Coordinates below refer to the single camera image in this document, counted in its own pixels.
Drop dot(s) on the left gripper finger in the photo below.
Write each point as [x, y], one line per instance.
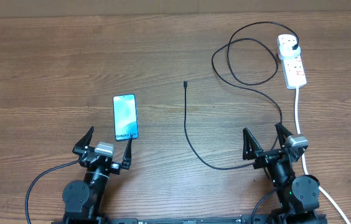
[84, 142]
[127, 157]

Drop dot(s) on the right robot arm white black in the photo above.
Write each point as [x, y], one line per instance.
[298, 196]

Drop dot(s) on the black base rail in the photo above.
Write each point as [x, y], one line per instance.
[188, 221]

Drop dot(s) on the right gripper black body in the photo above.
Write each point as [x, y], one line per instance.
[266, 157]

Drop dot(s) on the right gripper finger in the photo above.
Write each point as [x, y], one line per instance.
[251, 147]
[283, 133]

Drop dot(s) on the Samsung Galaxy smartphone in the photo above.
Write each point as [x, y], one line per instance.
[125, 117]

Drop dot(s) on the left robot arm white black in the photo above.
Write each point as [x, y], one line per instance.
[83, 198]

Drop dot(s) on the white power strip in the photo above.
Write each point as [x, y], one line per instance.
[293, 70]

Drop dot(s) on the white charger plug adapter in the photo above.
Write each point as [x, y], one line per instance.
[286, 52]

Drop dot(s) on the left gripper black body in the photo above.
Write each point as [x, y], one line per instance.
[114, 168]

